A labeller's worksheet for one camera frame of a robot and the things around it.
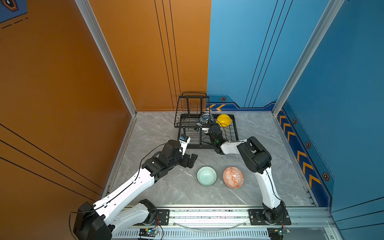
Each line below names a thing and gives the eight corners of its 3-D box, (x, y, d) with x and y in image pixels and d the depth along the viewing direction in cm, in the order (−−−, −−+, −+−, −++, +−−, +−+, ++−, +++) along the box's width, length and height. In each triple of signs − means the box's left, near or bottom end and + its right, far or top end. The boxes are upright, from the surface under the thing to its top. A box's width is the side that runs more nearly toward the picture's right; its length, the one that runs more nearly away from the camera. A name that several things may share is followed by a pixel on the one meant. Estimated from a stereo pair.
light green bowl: (196, 186, 85) (196, 183, 81) (196, 169, 91) (196, 166, 87) (216, 186, 85) (217, 183, 81) (215, 169, 91) (216, 166, 87)
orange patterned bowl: (223, 190, 83) (225, 186, 78) (221, 171, 90) (222, 166, 85) (242, 190, 83) (245, 186, 78) (239, 171, 90) (241, 166, 85)
